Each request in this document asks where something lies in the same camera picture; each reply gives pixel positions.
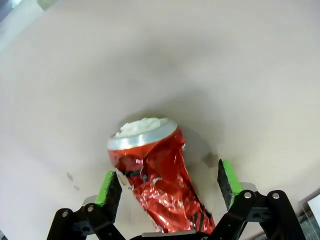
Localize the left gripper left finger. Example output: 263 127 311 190
49 170 126 240

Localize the crushed red soda can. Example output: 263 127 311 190
106 116 216 235

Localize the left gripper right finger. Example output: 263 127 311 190
206 158 305 240

